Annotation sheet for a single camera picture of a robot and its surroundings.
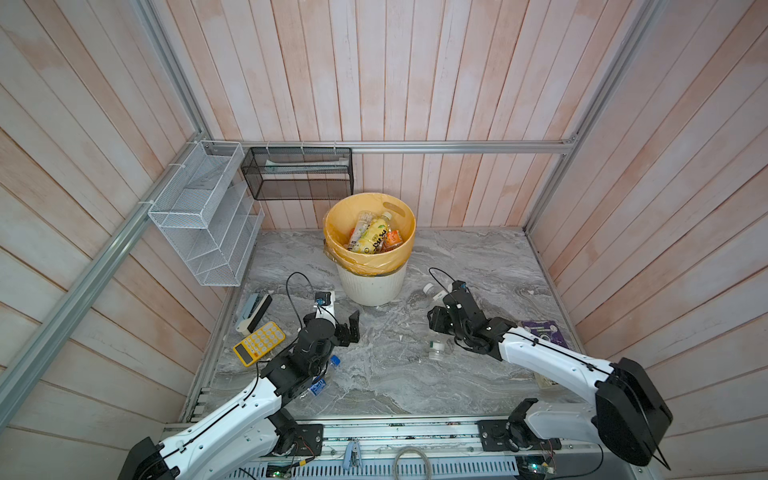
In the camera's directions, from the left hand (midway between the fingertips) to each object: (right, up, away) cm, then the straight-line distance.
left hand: (343, 317), depth 79 cm
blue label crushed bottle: (-6, -17, -2) cm, 18 cm away
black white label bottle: (+5, +27, +12) cm, 30 cm away
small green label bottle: (+26, -9, +1) cm, 27 cm away
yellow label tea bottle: (+8, +23, +5) cm, 25 cm away
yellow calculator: (-27, -10, +9) cm, 30 cm away
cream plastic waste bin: (+7, +5, +20) cm, 22 cm away
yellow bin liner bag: (-2, +28, +8) cm, 29 cm away
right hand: (+26, -1, +8) cm, 27 cm away
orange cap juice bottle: (+14, +22, +13) cm, 29 cm away
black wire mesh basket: (-19, +47, +26) cm, 57 cm away
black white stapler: (-30, -1, +14) cm, 33 cm away
